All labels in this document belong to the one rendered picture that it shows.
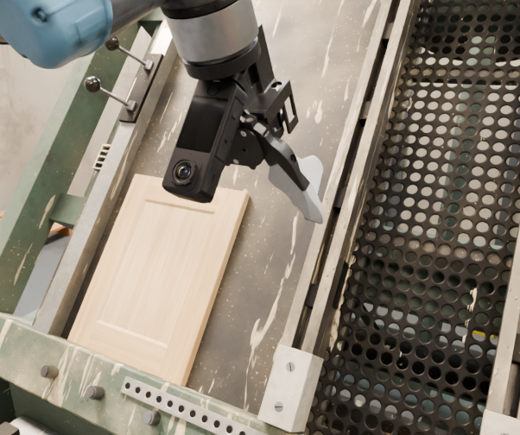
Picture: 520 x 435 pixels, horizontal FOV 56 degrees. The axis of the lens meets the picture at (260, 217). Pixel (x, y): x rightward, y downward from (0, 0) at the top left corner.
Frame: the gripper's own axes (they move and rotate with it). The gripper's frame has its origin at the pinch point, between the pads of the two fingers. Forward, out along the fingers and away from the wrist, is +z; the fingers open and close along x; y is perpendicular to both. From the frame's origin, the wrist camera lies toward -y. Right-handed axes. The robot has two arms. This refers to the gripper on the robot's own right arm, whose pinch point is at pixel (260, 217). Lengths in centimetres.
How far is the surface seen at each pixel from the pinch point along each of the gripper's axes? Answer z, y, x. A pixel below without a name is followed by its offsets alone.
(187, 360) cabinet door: 41.4, -4.1, 24.9
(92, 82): 8, 38, 66
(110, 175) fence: 26, 25, 61
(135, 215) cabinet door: 31, 19, 51
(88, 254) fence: 35, 9, 60
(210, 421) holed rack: 41.2, -12.7, 14.3
